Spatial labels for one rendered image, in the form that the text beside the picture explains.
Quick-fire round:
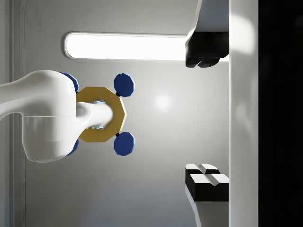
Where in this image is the drone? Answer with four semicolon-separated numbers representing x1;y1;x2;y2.
59;72;136;157

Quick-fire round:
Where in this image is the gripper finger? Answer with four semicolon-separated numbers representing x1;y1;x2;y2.
185;163;230;227
184;0;230;69

